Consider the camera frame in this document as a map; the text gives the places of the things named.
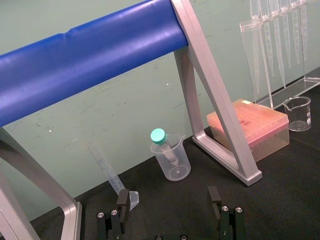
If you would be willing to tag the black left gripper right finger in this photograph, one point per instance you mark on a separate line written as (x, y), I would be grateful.
(214, 197)

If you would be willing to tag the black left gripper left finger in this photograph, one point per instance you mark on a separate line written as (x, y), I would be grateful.
(123, 207)

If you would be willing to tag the clear plastic beaker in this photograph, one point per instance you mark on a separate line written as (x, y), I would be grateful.
(178, 165)

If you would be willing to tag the test tube with green cap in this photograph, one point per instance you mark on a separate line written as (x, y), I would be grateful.
(159, 137)

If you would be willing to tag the small clear glass beaker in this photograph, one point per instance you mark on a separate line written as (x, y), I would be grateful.
(298, 117)

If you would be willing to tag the clear plastic graduated cylinder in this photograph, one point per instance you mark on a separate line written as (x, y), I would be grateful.
(112, 178)

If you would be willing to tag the pink pipette tip box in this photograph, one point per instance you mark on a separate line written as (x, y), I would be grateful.
(260, 120)

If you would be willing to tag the clear acrylic pipette stand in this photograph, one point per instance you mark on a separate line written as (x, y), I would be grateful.
(265, 82)

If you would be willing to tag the blue cylinder roll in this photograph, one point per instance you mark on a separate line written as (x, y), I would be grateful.
(87, 60)

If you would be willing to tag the clear plastic pipette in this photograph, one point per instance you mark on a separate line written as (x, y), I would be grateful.
(264, 10)
(303, 25)
(255, 10)
(274, 8)
(284, 6)
(295, 30)

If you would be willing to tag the grey metal triangular frame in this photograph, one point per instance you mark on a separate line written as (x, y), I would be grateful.
(215, 100)
(32, 190)

